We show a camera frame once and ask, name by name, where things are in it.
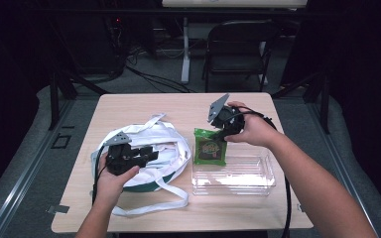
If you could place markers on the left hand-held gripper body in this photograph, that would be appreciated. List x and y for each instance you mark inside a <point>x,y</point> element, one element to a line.
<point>122,158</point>

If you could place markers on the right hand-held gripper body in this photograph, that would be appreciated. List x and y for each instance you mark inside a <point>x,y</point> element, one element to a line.
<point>226,117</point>

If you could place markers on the green snack packet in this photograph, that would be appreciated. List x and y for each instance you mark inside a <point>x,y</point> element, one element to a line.
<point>210,148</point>

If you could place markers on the white tote bag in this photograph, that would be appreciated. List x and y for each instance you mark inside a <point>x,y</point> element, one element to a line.
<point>175,148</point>

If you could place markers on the clear plastic box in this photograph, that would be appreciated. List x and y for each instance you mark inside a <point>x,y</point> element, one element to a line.
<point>238,178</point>

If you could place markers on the person's left hand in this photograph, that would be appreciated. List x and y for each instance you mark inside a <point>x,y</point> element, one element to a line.
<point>112,185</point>

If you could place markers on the person's right hand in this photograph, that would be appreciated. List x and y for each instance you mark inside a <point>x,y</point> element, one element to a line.
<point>256,130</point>

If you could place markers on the black folding chair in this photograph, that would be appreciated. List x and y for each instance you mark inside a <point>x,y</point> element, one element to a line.
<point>238,49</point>

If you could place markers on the white desk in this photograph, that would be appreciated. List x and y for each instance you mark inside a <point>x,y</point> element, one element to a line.
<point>186,49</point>

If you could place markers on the black metal stand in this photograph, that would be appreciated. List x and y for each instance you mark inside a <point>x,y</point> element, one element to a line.
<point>54,95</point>
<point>324,99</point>

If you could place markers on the grey metal floor rail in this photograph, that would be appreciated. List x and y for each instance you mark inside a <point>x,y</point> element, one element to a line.
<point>16,185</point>
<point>350,172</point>

